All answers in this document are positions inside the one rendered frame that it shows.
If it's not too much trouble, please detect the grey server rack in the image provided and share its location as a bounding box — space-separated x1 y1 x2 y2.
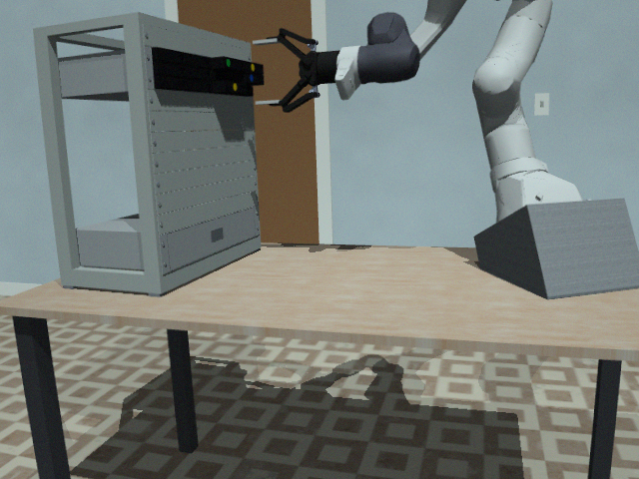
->
33 12 264 297

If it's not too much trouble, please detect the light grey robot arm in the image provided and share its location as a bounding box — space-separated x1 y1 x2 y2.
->
334 0 583 222

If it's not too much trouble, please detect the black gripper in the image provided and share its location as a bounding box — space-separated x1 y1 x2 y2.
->
253 28 340 113

